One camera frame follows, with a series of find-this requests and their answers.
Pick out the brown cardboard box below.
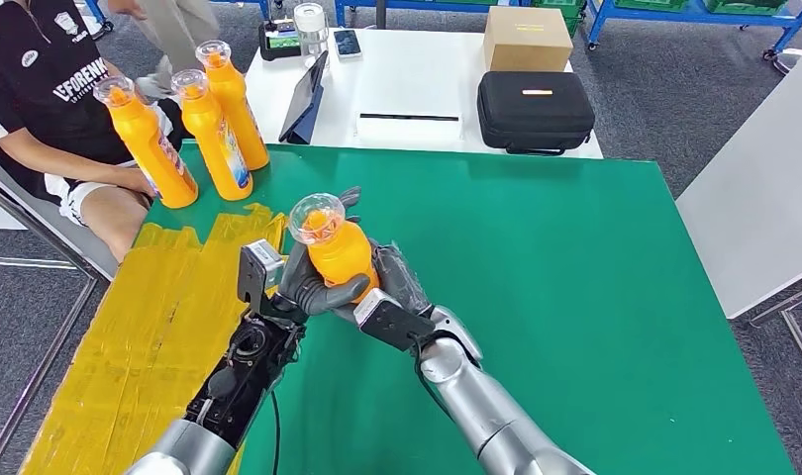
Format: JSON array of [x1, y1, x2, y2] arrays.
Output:
[[483, 6, 574, 73]]

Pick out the black zip case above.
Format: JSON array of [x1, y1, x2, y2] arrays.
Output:
[[476, 70, 596, 157]]

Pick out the clear glass jar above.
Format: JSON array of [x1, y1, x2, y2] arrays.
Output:
[[293, 2, 330, 65]]

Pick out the tablet in blue cover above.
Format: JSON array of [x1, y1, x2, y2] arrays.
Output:
[[278, 49, 330, 145]]

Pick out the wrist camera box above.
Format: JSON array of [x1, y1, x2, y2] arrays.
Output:
[[237, 238, 286, 318], [352, 288, 437, 352]]

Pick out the grey metal chair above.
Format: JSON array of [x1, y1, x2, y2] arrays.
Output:
[[0, 141, 120, 475]]

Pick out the orange detergent bottle clear cap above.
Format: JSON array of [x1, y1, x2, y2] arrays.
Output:
[[171, 68, 254, 202], [92, 75, 200, 210], [287, 192, 381, 304], [195, 40, 271, 172]]

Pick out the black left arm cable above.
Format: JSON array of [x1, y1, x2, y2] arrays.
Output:
[[269, 390, 283, 475]]

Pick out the person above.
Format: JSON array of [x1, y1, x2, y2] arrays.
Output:
[[105, 0, 222, 101], [0, 0, 192, 263]]

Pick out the black handheld screen device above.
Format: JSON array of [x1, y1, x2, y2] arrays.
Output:
[[258, 19, 303, 62]]

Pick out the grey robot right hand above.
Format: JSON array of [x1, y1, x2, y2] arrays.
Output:
[[332, 242, 437, 330]]

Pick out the white flat box black slot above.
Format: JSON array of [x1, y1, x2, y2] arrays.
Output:
[[354, 77, 465, 148]]

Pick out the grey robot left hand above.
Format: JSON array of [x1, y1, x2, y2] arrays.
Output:
[[277, 186, 372, 318]]

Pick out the white table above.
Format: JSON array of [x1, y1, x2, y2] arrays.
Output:
[[674, 54, 802, 388], [243, 29, 604, 160]]

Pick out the person's hand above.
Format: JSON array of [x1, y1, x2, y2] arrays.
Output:
[[105, 0, 148, 21]]

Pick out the black smartphone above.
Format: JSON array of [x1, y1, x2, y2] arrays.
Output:
[[333, 29, 363, 60]]

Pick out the yellow tape patch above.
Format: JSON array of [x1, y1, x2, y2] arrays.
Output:
[[20, 203, 291, 475]]

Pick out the green plastic crate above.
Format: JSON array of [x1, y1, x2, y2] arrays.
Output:
[[705, 0, 792, 13], [533, 0, 587, 40], [614, 0, 694, 11]]

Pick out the person's right hand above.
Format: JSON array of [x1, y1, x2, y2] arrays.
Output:
[[122, 166, 158, 199]]

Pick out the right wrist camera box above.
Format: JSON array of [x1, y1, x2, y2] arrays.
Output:
[[352, 288, 437, 352]]

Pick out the blue metal rack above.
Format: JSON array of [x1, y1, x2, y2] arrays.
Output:
[[335, 0, 587, 29], [585, 0, 802, 60], [82, 0, 272, 33]]

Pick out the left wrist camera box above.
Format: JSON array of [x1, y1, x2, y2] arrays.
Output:
[[237, 238, 286, 318]]

